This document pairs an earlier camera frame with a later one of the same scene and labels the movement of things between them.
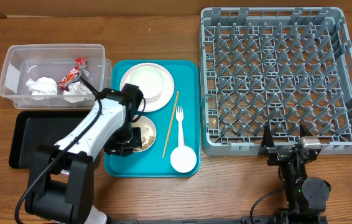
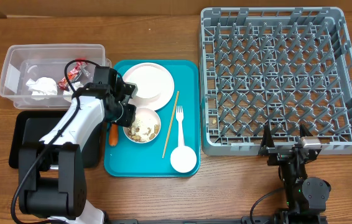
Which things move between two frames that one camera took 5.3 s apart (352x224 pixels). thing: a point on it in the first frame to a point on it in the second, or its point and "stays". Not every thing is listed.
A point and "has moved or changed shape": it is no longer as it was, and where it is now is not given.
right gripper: [281, 154] stays
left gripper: [114, 149] to [130, 117]
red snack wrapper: [74, 74] stays
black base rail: [180, 220] stays
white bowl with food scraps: [148, 132] has moved or changed shape
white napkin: [77, 93] stays
